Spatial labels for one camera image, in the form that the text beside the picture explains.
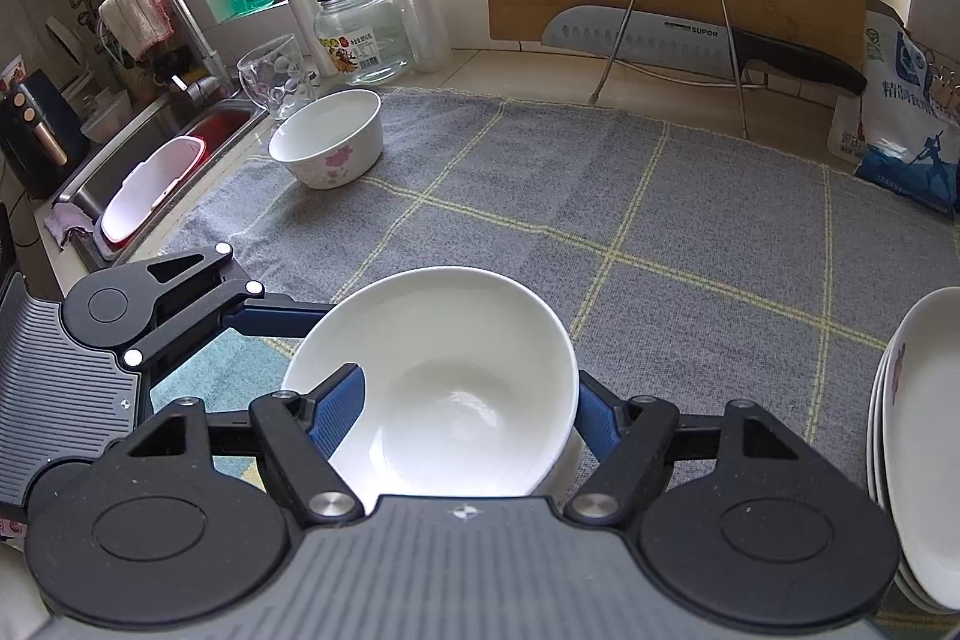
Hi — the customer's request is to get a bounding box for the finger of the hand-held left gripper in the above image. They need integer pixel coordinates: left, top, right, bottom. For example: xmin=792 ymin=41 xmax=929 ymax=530
xmin=122 ymin=241 xmax=332 ymax=372

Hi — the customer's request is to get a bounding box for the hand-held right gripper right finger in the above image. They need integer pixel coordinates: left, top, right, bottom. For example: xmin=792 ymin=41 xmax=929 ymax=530
xmin=564 ymin=370 xmax=800 ymax=525

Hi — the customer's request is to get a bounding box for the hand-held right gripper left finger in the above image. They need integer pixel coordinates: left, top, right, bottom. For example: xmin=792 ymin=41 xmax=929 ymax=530
xmin=135 ymin=362 xmax=368 ymax=525

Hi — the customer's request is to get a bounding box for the oval white fruit-print plate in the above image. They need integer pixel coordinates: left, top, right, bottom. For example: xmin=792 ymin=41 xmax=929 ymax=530
xmin=880 ymin=286 xmax=960 ymax=613

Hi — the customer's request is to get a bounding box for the grey rag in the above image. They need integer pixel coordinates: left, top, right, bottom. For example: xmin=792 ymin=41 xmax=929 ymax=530
xmin=43 ymin=201 xmax=98 ymax=244

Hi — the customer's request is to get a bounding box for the red and white basin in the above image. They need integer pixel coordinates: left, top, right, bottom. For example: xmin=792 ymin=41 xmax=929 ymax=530
xmin=97 ymin=111 xmax=252 ymax=247

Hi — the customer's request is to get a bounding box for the grey checked cloth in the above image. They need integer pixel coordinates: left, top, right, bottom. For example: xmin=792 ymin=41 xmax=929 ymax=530
xmin=131 ymin=85 xmax=960 ymax=626

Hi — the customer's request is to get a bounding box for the steel sink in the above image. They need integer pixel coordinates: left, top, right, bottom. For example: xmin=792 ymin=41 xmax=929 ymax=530
xmin=51 ymin=96 xmax=272 ymax=275

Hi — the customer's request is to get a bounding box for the clear glass cup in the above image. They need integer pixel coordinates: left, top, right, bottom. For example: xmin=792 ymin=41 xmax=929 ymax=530
xmin=237 ymin=34 xmax=314 ymax=121

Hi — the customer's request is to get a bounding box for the black air fryer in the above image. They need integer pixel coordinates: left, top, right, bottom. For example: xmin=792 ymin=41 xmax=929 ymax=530
xmin=0 ymin=66 xmax=87 ymax=199

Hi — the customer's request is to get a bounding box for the clear plastic container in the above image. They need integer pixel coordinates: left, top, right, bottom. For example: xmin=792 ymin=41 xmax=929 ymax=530
xmin=79 ymin=85 xmax=136 ymax=145

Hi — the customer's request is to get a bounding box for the glass jar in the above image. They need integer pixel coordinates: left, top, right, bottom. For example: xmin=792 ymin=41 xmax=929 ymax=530
xmin=309 ymin=0 xmax=417 ymax=86

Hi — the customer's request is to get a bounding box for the steel faucet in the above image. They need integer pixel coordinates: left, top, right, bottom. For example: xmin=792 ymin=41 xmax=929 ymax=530
xmin=146 ymin=0 xmax=233 ymax=101

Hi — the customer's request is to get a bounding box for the striped dish towel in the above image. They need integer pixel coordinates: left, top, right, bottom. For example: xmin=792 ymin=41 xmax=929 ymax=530
xmin=97 ymin=0 xmax=175 ymax=58

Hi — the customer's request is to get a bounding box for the blue and white salt bag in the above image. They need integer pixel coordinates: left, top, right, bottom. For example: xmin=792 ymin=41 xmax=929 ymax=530
xmin=827 ymin=0 xmax=960 ymax=214

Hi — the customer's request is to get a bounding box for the black-handled kitchen knife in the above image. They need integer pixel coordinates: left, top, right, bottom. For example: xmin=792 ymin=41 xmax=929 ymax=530
xmin=541 ymin=6 xmax=869 ymax=97

